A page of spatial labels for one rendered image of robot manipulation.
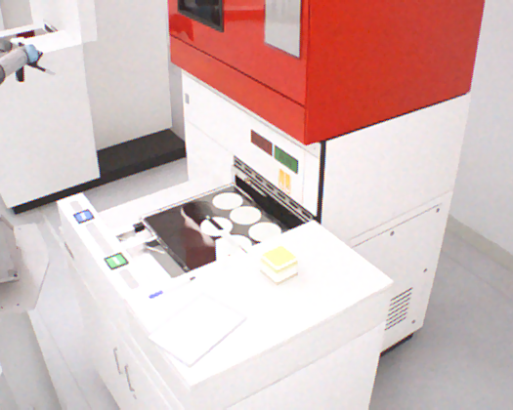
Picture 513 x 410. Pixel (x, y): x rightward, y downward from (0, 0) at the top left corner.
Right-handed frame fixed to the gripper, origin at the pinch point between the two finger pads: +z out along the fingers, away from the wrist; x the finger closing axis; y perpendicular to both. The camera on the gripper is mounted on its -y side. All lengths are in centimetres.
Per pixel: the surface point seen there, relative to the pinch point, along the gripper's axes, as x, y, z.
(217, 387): -177, -39, -47
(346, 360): -187, -29, -4
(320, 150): -154, 20, -13
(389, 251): -165, 0, 46
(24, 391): -95, -105, -21
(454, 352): -194, -31, 114
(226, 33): -112, 39, -24
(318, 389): -185, -39, -8
